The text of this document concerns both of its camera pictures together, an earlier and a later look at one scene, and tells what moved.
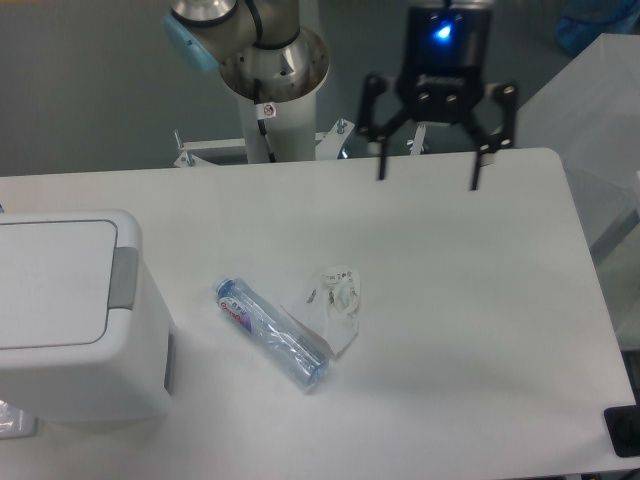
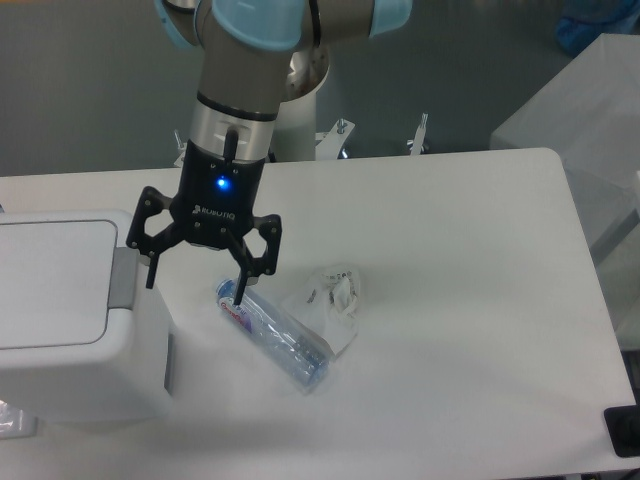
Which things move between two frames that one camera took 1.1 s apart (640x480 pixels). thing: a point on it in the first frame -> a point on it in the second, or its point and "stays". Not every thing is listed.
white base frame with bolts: x=197 y=153 stays
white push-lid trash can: x=84 y=336 stays
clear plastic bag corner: x=14 y=423 stays
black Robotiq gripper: x=442 y=71 -> x=214 y=202
